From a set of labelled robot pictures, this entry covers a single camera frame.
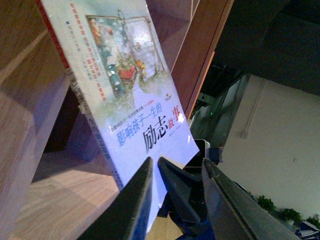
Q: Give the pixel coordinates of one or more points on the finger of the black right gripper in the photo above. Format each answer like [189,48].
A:
[179,183]

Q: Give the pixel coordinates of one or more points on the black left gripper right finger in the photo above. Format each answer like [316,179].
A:
[233,214]

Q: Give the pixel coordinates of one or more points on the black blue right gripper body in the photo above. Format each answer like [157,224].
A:
[203,229]

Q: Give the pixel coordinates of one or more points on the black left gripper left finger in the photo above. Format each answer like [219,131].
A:
[127,217]

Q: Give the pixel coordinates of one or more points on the white illustrated children's book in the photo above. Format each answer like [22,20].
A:
[123,84]

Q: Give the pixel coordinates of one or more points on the right wooden shelf unit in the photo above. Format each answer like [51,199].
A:
[56,196]

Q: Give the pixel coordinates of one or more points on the green potted plants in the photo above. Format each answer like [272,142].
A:
[287,215]

